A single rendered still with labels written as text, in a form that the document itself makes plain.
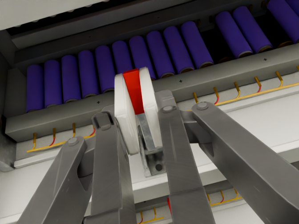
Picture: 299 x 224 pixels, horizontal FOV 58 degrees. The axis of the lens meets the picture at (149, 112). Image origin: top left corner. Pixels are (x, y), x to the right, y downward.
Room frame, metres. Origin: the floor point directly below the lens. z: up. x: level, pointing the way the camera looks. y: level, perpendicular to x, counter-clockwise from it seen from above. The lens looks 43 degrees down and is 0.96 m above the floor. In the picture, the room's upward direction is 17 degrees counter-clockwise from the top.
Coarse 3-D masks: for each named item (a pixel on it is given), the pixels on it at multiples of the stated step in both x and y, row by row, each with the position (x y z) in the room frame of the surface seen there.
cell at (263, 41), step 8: (240, 8) 0.28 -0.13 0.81; (232, 16) 0.28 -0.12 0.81; (240, 16) 0.27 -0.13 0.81; (248, 16) 0.26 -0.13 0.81; (240, 24) 0.26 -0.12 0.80; (248, 24) 0.25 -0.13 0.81; (256, 24) 0.25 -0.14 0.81; (248, 32) 0.24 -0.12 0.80; (256, 32) 0.24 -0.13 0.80; (248, 40) 0.24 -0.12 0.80; (256, 40) 0.23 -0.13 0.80; (264, 40) 0.22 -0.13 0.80; (256, 48) 0.22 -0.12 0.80
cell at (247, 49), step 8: (216, 16) 0.28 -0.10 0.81; (224, 16) 0.27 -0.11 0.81; (224, 24) 0.26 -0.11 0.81; (232, 24) 0.26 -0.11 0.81; (224, 32) 0.25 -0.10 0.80; (232, 32) 0.25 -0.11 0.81; (240, 32) 0.24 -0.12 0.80; (232, 40) 0.24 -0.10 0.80; (240, 40) 0.23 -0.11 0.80; (232, 48) 0.23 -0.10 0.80; (240, 48) 0.22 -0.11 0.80; (248, 48) 0.22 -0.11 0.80
